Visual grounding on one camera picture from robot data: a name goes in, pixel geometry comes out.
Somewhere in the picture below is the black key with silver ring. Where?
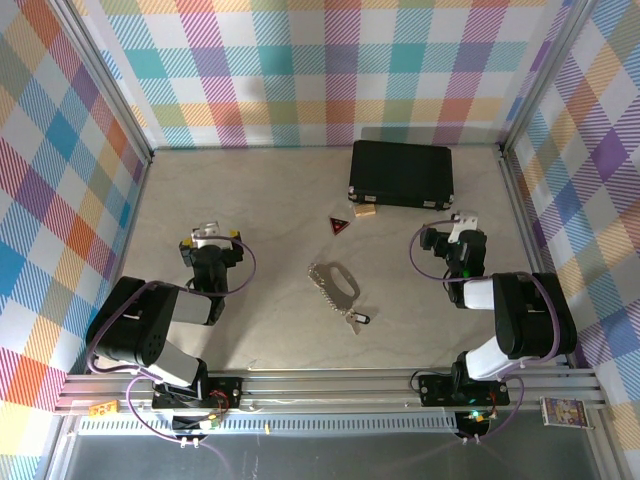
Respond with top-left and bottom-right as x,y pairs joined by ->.
344,308 -> 372,336

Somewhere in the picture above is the silver keyring plate with rings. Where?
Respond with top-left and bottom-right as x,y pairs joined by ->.
307,260 -> 362,317

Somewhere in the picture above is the black hard case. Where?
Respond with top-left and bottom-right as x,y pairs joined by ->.
347,139 -> 455,210

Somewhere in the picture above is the small black controller board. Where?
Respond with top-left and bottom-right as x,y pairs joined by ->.
457,408 -> 495,435
171,410 -> 222,434

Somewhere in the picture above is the colourful picture card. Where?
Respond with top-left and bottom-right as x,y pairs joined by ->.
540,396 -> 592,429

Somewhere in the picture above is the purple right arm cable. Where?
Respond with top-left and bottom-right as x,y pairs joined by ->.
408,219 -> 561,446

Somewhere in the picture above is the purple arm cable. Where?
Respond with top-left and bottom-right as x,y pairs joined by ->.
408,219 -> 561,446
84,234 -> 259,449

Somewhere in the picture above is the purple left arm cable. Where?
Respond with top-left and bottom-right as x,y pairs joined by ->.
84,234 -> 259,449

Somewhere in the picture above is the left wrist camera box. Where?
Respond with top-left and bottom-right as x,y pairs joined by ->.
192,219 -> 225,250

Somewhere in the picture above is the aluminium side rail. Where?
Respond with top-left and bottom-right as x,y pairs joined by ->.
497,147 -> 599,374

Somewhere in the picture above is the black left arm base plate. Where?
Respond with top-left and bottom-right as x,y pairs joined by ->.
151,375 -> 245,409

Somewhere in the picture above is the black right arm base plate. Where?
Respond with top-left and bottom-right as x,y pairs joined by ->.
417,373 -> 511,407

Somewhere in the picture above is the aluminium frame rail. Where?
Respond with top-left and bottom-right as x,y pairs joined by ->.
54,368 -> 609,417

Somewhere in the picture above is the aluminium corner post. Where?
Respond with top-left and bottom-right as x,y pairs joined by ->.
498,0 -> 604,159
47,0 -> 156,164

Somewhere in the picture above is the grey slotted cable duct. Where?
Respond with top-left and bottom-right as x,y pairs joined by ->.
74,412 -> 460,436

